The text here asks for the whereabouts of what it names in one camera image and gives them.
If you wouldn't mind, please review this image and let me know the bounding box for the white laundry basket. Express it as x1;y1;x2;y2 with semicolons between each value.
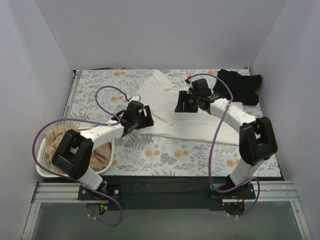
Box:
37;127;115;175

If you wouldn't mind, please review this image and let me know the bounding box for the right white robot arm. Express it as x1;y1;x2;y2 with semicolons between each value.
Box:
174;76;278;199

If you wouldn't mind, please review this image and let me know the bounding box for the white t shirt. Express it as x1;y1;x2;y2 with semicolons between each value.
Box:
136;70;245;146

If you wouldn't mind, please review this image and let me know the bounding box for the beige t shirt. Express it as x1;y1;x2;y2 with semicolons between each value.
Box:
44;123;112;174

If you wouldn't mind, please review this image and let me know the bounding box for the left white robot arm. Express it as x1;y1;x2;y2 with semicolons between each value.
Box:
52;100;154;200

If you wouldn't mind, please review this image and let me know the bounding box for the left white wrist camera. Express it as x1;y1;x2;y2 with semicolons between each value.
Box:
128;94;141;103

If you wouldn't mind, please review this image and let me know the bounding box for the black folded t shirt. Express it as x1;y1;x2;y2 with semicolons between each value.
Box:
217;69;263;106

